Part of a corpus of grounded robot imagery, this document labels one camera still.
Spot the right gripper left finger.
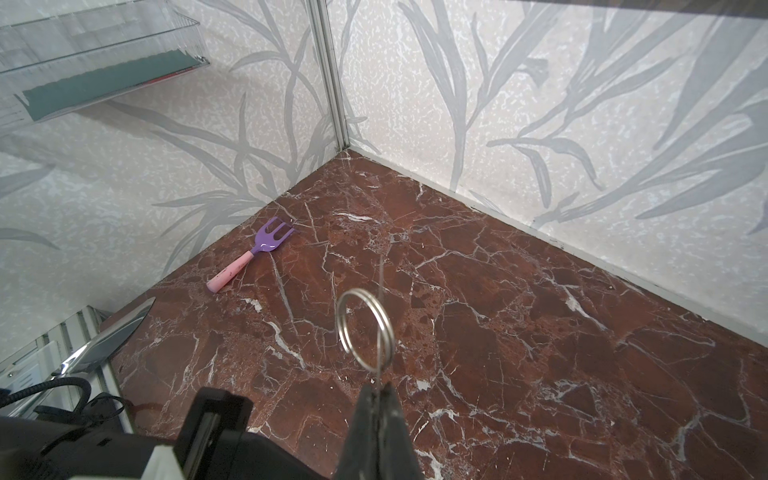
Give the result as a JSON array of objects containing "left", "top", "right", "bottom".
[{"left": 333, "top": 385, "right": 378, "bottom": 480}]

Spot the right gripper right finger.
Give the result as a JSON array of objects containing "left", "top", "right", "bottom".
[{"left": 377, "top": 383, "right": 424, "bottom": 480}]

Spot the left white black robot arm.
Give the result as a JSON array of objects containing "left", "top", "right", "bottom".
[{"left": 1, "top": 387, "right": 319, "bottom": 479}]

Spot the purple pink toy rake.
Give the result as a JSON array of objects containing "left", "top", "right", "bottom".
[{"left": 206, "top": 217, "right": 295, "bottom": 293}]

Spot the left black corrugated cable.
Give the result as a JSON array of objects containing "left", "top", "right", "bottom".
[{"left": 0, "top": 376, "right": 130, "bottom": 421}]

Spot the clear plastic wall shelf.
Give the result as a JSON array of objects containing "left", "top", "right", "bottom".
[{"left": 1, "top": 1, "right": 209, "bottom": 135}]

